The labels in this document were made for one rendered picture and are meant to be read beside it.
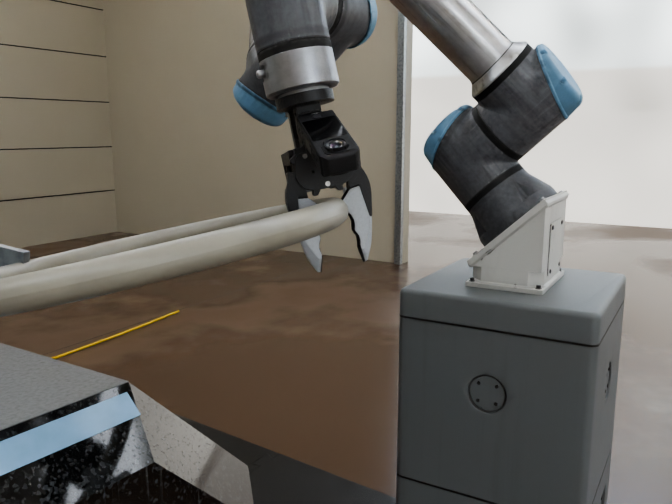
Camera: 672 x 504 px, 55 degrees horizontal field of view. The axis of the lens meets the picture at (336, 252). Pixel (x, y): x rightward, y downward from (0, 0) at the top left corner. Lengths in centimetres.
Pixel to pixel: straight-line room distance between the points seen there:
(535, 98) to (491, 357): 52
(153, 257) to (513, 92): 96
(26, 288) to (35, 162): 684
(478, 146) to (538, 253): 25
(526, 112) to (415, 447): 74
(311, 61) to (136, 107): 692
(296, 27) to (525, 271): 78
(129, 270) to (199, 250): 6
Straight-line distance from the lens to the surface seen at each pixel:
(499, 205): 137
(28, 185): 733
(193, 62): 707
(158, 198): 749
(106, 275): 53
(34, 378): 103
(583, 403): 131
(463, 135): 141
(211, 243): 53
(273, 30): 77
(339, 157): 68
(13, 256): 95
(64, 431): 90
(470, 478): 144
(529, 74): 136
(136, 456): 92
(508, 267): 137
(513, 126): 137
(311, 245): 77
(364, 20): 91
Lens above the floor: 117
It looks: 11 degrees down
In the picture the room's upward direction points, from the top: straight up
